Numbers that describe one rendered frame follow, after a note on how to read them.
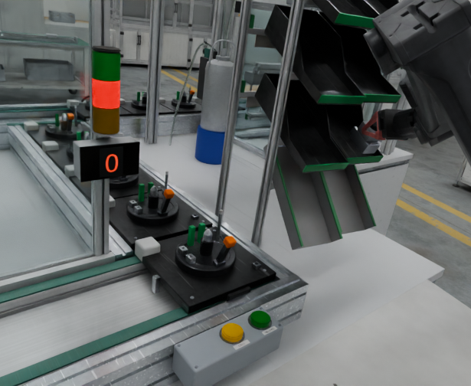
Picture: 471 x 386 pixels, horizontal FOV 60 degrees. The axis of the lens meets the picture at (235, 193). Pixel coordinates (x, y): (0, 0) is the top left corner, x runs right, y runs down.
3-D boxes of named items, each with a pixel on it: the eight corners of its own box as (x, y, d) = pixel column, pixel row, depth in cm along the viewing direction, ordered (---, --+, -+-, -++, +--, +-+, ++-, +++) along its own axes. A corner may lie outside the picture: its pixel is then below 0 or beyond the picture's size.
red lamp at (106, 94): (124, 108, 78) (124, 82, 76) (98, 109, 75) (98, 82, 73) (113, 101, 81) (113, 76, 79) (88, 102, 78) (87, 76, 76)
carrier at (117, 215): (212, 229, 113) (217, 188, 108) (131, 251, 98) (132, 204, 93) (168, 194, 129) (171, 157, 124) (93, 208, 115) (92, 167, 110)
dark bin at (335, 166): (344, 169, 101) (360, 148, 95) (302, 173, 94) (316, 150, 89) (293, 96, 115) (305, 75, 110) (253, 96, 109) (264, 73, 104)
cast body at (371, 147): (374, 153, 105) (390, 132, 100) (361, 154, 103) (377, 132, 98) (357, 132, 110) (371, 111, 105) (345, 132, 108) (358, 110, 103)
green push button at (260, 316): (273, 327, 81) (275, 319, 80) (258, 335, 78) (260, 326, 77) (260, 315, 83) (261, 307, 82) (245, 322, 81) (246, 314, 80)
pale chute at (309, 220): (331, 242, 108) (343, 238, 104) (292, 250, 101) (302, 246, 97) (302, 145, 115) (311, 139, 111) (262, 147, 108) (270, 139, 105)
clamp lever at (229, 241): (225, 262, 91) (237, 241, 86) (217, 265, 90) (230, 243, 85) (217, 250, 93) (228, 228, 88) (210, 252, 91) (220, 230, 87)
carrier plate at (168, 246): (275, 279, 95) (276, 272, 95) (188, 315, 81) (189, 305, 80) (215, 232, 112) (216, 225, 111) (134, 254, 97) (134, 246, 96)
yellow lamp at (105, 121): (123, 133, 80) (124, 109, 78) (98, 135, 77) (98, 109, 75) (112, 125, 83) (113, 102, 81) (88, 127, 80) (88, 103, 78)
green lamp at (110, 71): (124, 81, 76) (125, 53, 74) (98, 81, 73) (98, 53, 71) (113, 76, 79) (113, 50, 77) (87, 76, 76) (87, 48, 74)
